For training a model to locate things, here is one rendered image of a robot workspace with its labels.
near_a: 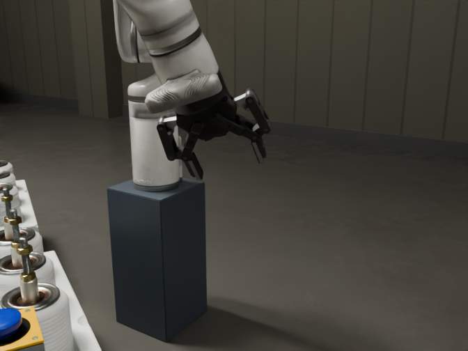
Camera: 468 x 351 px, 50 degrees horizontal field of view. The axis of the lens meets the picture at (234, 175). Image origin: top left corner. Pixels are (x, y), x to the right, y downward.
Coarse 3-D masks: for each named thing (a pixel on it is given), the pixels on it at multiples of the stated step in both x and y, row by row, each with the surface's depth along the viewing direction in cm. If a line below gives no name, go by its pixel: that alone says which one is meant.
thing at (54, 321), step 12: (60, 288) 71; (0, 300) 68; (60, 300) 68; (36, 312) 65; (48, 312) 66; (60, 312) 67; (48, 324) 66; (60, 324) 67; (48, 336) 66; (60, 336) 67; (48, 348) 66; (60, 348) 68; (72, 348) 71
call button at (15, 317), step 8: (0, 312) 50; (8, 312) 50; (16, 312) 51; (0, 320) 49; (8, 320) 49; (16, 320) 49; (0, 328) 48; (8, 328) 48; (16, 328) 49; (0, 336) 48; (8, 336) 49
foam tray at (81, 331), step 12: (48, 252) 99; (60, 264) 94; (60, 276) 89; (72, 300) 82; (72, 312) 78; (72, 324) 75; (84, 324) 76; (72, 336) 74; (84, 336) 72; (84, 348) 69; (96, 348) 69
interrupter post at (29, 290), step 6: (36, 276) 68; (24, 282) 66; (30, 282) 67; (36, 282) 67; (24, 288) 67; (30, 288) 67; (36, 288) 68; (24, 294) 67; (30, 294) 67; (36, 294) 68; (24, 300) 67; (30, 300) 67; (36, 300) 68
